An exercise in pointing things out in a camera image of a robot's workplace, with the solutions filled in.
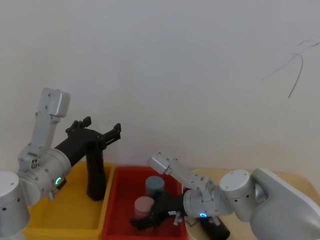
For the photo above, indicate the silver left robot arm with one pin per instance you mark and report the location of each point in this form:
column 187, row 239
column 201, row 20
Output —
column 42, row 140

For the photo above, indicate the red plastic bin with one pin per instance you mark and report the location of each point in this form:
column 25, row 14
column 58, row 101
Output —
column 120, row 200

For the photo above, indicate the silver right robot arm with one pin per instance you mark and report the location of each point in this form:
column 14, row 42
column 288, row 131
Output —
column 262, row 200

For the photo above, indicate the grey cylinder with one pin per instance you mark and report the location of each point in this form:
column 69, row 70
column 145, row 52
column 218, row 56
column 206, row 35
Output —
column 154, row 185

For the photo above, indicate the tall black bottle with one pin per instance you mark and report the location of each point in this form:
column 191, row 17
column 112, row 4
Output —
column 95, row 175

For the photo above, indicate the black cylinder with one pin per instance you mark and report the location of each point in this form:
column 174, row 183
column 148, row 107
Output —
column 216, row 230

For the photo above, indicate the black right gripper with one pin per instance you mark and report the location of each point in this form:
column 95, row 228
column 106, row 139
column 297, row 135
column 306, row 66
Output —
column 168, row 206

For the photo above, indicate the pink cylinder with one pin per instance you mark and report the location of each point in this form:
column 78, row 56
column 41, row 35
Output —
column 143, row 207

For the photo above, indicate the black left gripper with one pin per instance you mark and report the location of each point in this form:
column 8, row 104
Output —
column 77, row 142

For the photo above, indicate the yellow plastic bin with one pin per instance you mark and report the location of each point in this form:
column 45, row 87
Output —
column 75, row 212

